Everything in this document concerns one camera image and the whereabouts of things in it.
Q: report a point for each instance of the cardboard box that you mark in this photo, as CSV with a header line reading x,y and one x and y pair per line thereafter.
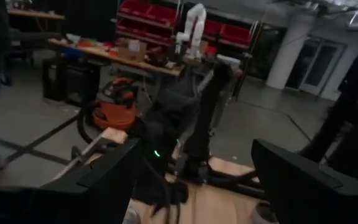
x,y
132,53

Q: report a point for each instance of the white-framed glass door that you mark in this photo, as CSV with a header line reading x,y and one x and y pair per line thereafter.
x,y
319,65

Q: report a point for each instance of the white pillar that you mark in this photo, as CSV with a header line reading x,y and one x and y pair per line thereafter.
x,y
287,56

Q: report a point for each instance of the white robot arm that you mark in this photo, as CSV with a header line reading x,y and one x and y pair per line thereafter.
x,y
197,28

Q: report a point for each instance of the black equipment case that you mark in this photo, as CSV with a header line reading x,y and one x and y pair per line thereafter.
x,y
82,84
54,81

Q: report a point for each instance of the silver diet cola can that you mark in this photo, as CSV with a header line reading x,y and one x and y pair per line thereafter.
x,y
261,215
132,216

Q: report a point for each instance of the orange shop vacuum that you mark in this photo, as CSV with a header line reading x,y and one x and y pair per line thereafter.
x,y
113,115

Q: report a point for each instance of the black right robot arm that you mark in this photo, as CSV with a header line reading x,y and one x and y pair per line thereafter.
x,y
172,121

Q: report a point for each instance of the blue bin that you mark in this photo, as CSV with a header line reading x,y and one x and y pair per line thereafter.
x,y
71,52

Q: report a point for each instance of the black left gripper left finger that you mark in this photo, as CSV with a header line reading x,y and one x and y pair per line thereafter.
x,y
73,196

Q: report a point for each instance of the black aluminium table frame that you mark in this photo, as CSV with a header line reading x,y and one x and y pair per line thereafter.
x,y
228,183

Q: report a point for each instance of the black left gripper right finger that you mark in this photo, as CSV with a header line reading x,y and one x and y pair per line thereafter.
x,y
315,193

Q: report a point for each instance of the wooden workbench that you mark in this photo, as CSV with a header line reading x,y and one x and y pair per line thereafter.
x,y
36,14
154,67

